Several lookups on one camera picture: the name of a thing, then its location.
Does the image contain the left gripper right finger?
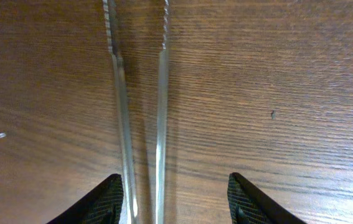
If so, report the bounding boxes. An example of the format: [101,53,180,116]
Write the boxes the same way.
[227,172,305,224]

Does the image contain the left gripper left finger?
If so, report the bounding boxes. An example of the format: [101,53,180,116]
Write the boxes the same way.
[48,174,123,224]

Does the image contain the steel tweezers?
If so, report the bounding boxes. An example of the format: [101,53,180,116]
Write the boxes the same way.
[103,0,171,224]

